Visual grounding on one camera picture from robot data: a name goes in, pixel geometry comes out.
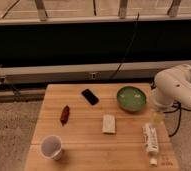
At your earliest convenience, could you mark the black smartphone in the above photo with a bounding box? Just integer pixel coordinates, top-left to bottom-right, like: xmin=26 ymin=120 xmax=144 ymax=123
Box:
xmin=81 ymin=89 xmax=99 ymax=105

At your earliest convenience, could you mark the white tube bottle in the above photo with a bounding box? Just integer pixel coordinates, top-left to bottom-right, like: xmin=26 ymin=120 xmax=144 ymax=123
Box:
xmin=142 ymin=123 xmax=159 ymax=166

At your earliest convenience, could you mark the green bowl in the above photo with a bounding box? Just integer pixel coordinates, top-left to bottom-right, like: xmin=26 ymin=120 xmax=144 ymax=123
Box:
xmin=116 ymin=86 xmax=147 ymax=112

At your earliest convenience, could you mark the black floor cable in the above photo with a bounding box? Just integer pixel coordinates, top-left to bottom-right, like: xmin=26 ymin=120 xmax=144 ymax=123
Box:
xmin=162 ymin=101 xmax=191 ymax=138

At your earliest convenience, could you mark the black hanging cable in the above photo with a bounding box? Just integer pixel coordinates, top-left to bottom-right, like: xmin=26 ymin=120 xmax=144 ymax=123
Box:
xmin=108 ymin=12 xmax=141 ymax=81

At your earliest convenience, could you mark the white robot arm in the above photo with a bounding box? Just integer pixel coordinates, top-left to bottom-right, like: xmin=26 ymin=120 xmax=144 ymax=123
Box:
xmin=151 ymin=64 xmax=191 ymax=111

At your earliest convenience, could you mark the white sponge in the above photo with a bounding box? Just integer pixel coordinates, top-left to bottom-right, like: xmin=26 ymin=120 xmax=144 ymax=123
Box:
xmin=102 ymin=115 xmax=116 ymax=134

